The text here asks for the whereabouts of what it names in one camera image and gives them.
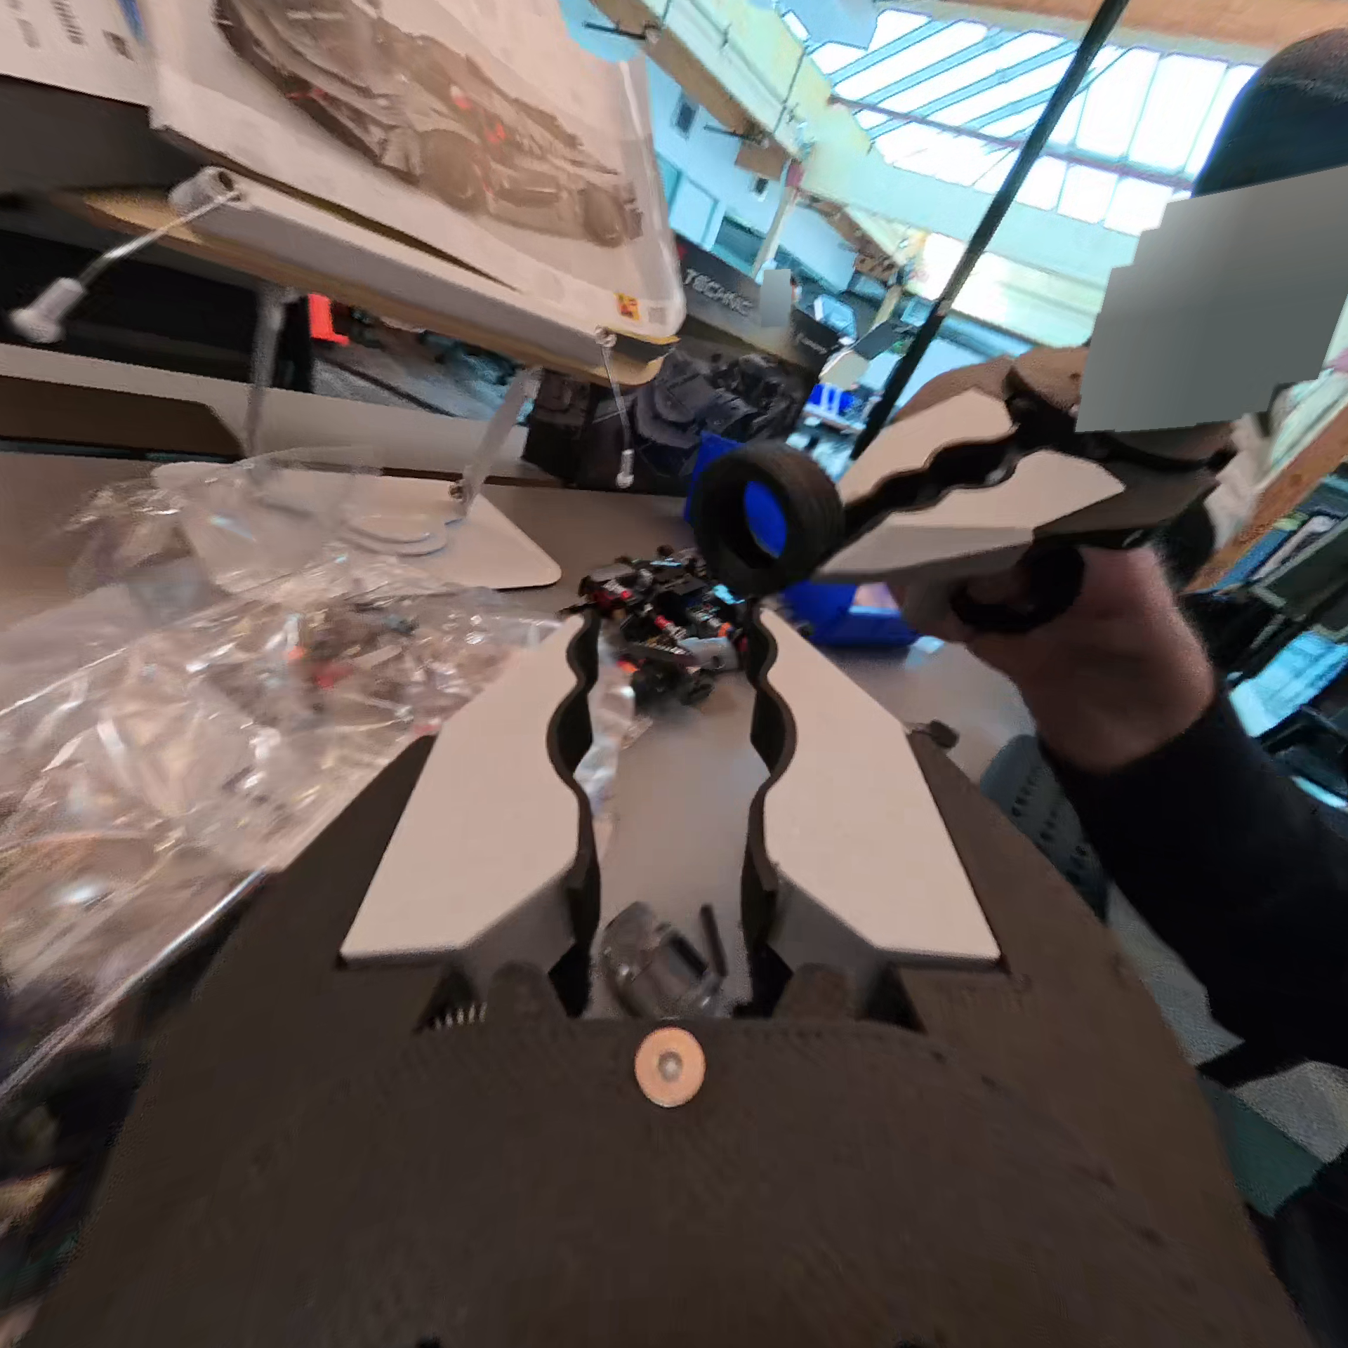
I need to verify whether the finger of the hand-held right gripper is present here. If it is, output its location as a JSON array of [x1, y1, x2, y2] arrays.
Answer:
[[840, 387, 1031, 537], [814, 455, 1129, 585]]

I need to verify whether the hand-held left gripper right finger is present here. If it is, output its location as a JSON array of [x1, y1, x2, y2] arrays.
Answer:
[[742, 607, 1003, 1010]]

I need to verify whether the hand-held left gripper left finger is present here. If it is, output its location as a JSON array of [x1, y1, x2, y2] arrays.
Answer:
[[336, 615, 606, 1015]]

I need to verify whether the black rubber toy tire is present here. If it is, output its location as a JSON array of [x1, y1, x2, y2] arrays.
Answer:
[[689, 441, 844, 599]]

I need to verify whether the person's right forearm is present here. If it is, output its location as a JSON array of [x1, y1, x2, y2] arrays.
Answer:
[[1037, 690, 1348, 1065]]

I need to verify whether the black toy set box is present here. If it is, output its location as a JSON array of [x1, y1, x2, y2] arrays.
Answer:
[[521, 239, 848, 496]]

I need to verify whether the person's right hand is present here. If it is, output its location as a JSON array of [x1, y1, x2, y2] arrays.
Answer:
[[927, 542, 1225, 775]]

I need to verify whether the small blue bin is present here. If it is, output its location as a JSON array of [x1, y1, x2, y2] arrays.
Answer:
[[683, 426, 918, 648]]

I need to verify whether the clear dome piece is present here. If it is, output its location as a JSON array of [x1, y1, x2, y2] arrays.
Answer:
[[597, 902, 727, 1019]]

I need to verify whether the black pole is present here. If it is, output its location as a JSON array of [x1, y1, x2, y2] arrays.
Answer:
[[858, 0, 1131, 461]]

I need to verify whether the white folding book stand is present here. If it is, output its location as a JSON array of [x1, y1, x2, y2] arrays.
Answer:
[[0, 167, 686, 592]]

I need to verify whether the toy car chassis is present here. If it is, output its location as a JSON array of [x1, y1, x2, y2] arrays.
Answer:
[[558, 546, 752, 707]]

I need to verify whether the pile of clear plastic bags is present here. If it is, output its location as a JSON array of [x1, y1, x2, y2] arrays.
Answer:
[[0, 446, 634, 1065]]

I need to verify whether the instruction booklet with car picture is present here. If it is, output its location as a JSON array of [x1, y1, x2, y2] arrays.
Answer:
[[149, 0, 689, 339]]

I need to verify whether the black board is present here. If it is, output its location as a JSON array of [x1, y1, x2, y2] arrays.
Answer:
[[0, 76, 206, 196]]

